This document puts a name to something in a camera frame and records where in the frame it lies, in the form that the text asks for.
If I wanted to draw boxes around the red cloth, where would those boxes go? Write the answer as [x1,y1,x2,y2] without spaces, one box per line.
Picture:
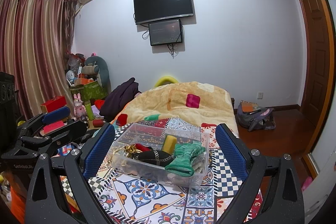
[135,143,152,152]

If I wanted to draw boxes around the clear plastic storage box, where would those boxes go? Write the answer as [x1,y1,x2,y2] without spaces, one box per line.
[108,123,210,188]

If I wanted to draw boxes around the black hat with chain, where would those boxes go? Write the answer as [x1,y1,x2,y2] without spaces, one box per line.
[133,149,174,167]

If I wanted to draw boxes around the yellow sponge roll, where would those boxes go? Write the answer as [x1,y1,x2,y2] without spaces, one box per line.
[161,135,177,155]

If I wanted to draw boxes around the white sock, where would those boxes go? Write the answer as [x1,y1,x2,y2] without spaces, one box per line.
[191,153,208,173]

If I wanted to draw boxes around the green knitted cloth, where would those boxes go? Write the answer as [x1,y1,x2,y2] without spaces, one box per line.
[165,141,206,177]

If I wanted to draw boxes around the pink rabbit doll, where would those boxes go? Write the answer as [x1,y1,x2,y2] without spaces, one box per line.
[73,93,87,119]

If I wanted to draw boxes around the red gift box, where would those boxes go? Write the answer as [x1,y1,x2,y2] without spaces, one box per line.
[41,96,67,113]

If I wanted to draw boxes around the red cylinder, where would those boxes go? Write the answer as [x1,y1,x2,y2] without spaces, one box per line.
[92,119,105,128]

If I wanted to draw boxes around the green bottle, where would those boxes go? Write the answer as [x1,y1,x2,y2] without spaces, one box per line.
[84,101,95,121]

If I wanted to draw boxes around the green storage box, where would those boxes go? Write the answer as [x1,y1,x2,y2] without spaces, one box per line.
[70,81,108,102]

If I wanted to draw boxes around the dark purple jacket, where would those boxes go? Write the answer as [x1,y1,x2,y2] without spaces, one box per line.
[100,77,139,122]

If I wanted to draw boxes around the grey-green plush toy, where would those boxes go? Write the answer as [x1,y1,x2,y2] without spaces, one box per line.
[81,56,109,88]

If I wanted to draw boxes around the colourful patterned bedspread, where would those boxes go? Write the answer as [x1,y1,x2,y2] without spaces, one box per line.
[60,117,263,224]

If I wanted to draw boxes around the grey backpack on floor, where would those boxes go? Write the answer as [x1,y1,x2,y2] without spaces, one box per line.
[236,101,276,132]

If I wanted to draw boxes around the striped brown curtain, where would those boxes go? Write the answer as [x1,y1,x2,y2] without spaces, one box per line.
[1,0,77,119]

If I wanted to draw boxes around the yellow-green plush pillow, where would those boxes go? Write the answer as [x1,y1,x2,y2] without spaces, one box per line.
[154,76,178,88]

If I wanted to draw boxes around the yellow patchwork fleece blanket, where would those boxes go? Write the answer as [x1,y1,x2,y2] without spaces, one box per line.
[112,81,239,136]

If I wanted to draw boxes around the wall socket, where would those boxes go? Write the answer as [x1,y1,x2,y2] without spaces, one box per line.
[257,92,264,100]

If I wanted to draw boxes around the small black wall monitor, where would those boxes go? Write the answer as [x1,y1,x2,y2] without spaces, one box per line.
[149,19,183,47]

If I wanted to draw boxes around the large wall television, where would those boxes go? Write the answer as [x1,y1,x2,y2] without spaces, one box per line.
[133,0,194,24]

